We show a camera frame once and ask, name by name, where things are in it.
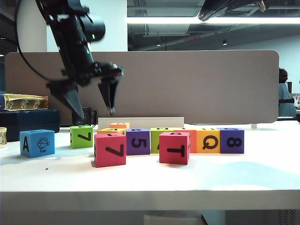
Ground white cable tray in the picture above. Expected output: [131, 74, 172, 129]
[97, 116, 185, 129]

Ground orange letter block D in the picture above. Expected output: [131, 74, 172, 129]
[109, 122, 130, 129]

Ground beige woven container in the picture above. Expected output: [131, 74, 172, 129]
[0, 127, 8, 148]

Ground green letter block N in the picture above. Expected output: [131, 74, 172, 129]
[150, 127, 174, 154]

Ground yellow letter block N Q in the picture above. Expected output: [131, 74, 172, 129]
[195, 128, 221, 154]

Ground grey vented cabinet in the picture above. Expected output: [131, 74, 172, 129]
[225, 210, 300, 225]

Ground green letter block E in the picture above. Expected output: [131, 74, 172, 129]
[69, 126, 94, 149]

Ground yellow letter block A E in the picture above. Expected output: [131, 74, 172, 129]
[97, 127, 127, 135]

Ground brown desk divider panel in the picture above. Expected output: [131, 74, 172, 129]
[4, 50, 280, 125]

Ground gold decorated box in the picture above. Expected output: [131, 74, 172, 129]
[4, 93, 49, 111]

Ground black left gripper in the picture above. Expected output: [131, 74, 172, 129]
[46, 61, 124, 120]

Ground purple letter block G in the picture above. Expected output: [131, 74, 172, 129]
[219, 128, 245, 154]

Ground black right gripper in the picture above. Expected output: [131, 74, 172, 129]
[198, 0, 267, 22]

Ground red letter block B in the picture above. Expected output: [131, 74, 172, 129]
[159, 132, 190, 165]

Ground blue foam letter block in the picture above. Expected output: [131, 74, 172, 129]
[19, 129, 55, 158]

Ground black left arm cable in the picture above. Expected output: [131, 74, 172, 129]
[15, 0, 51, 82]

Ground dark blue case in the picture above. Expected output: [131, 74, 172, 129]
[0, 109, 61, 143]

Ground black mug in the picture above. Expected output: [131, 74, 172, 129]
[72, 107, 98, 128]

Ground purple letter block R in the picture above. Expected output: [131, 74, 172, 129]
[126, 128, 150, 156]

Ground red letter block L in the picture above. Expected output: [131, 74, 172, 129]
[93, 132, 127, 168]

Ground coral letter block I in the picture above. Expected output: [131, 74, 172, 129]
[173, 128, 197, 153]

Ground ceiling light strip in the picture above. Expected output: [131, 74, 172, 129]
[127, 16, 300, 24]

